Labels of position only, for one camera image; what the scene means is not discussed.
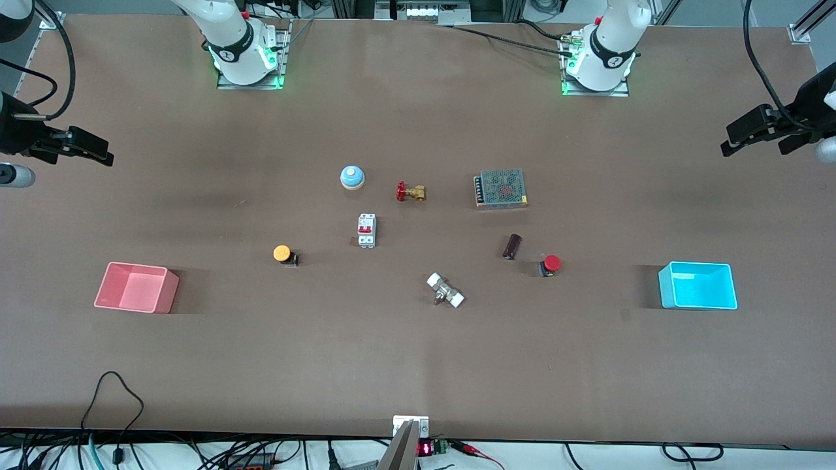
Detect pink plastic box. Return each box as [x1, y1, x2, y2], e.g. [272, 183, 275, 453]
[93, 262, 180, 315]

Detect cyan plastic box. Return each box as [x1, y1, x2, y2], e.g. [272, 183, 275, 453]
[658, 261, 739, 310]

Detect metal mesh power supply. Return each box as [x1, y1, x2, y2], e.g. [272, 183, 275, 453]
[474, 169, 529, 209]

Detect metal fitting white ends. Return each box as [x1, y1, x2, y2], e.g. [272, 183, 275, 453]
[426, 272, 466, 309]

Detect metal rack with lights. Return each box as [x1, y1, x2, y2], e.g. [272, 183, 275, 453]
[330, 0, 527, 25]

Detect red crocodile clip lead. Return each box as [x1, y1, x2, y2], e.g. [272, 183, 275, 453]
[456, 441, 505, 470]

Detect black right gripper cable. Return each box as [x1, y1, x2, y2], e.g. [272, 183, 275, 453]
[0, 58, 59, 109]
[36, 0, 76, 121]

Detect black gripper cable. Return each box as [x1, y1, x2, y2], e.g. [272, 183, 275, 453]
[36, 0, 76, 121]
[0, 58, 59, 109]
[743, 0, 795, 129]

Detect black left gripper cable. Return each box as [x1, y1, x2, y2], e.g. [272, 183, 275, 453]
[743, 0, 795, 129]

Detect aluminium frame profile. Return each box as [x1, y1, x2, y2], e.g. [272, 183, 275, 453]
[788, 0, 836, 45]

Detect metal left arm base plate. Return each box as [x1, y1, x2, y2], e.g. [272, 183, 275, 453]
[560, 29, 630, 98]

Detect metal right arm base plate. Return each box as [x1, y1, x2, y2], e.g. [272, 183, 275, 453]
[216, 18, 289, 91]

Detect thin black looped cable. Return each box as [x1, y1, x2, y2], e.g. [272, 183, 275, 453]
[80, 371, 146, 465]

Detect black cable on table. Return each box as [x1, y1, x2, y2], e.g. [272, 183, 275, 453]
[436, 20, 579, 58]

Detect black coiled cable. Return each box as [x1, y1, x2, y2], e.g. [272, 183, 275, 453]
[662, 442, 725, 463]

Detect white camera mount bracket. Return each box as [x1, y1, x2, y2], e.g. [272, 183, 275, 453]
[393, 415, 430, 439]

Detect grey camera pole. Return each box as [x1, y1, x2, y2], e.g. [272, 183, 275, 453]
[377, 420, 419, 470]

